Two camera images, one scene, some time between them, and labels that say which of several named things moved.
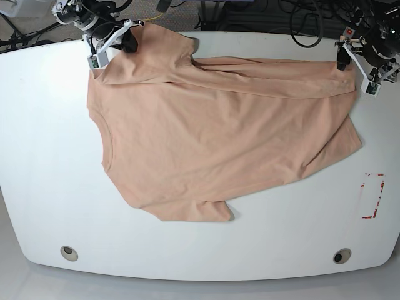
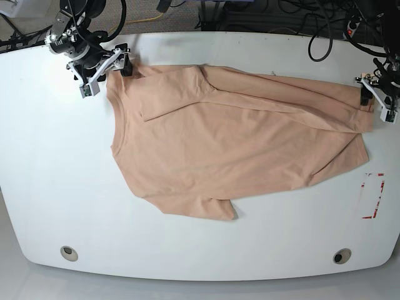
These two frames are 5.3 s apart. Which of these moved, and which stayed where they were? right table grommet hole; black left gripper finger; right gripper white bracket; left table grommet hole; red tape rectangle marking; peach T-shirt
Moved: right gripper white bracket; peach T-shirt; black left gripper finger
Stayed: right table grommet hole; red tape rectangle marking; left table grommet hole
